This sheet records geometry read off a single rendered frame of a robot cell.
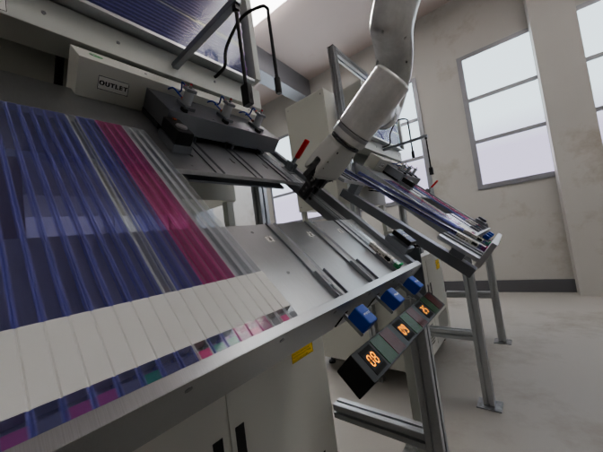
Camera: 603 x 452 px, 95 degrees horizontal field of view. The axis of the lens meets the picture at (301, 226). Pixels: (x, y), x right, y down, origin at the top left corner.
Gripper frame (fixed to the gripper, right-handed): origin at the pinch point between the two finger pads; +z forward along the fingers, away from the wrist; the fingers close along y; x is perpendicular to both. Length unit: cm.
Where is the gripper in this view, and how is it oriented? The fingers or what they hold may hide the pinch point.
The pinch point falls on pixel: (309, 190)
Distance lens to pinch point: 72.2
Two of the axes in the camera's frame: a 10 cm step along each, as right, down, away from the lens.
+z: -5.4, 6.9, 4.9
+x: 5.5, 7.3, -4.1
